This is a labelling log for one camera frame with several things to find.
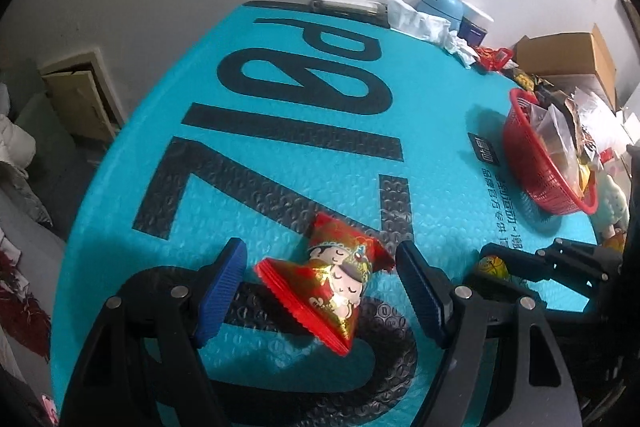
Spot red cartoon snack packet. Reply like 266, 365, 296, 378
255, 213, 396, 355

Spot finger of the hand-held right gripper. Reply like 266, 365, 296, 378
467, 243, 608, 305
535, 237, 626, 283

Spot yellow green snack packet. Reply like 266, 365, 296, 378
479, 254, 512, 283

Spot clear plastic pastry packet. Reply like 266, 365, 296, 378
530, 104, 581, 198

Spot yellow brown snack pack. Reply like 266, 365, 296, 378
515, 72, 551, 91

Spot dark jar with white lid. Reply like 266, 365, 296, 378
457, 2, 493, 48

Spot red scarf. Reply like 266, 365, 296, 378
0, 249, 52, 360

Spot blue antlered humidifier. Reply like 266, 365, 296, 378
416, 0, 468, 30

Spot white ghost figurine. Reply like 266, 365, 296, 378
597, 172, 631, 238

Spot red plastic basket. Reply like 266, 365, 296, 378
501, 88, 599, 215

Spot brown snack packet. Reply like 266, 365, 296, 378
534, 83, 576, 118

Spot cardboard box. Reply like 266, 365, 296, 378
515, 24, 618, 108

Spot crumpled white tissue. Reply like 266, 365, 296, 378
385, 0, 451, 44
445, 29, 478, 68

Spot beige cabinet door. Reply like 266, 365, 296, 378
39, 49, 126, 142

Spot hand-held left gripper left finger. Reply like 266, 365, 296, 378
57, 237, 248, 427

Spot red candy wrapper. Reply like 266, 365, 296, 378
472, 46, 515, 72

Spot flat white box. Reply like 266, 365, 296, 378
310, 0, 388, 15

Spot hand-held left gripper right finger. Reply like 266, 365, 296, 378
395, 239, 583, 427

